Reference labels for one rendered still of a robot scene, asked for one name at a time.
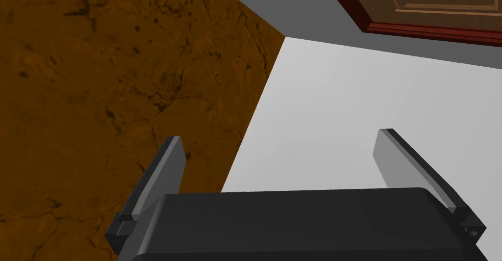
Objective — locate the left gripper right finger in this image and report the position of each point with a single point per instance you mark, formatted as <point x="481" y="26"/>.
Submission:
<point x="408" y="167"/>

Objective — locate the brown wooden door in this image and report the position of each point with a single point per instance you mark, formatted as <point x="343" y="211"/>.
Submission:
<point x="425" y="2"/>

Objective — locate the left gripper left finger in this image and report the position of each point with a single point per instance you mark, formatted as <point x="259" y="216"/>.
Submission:
<point x="162" y="174"/>

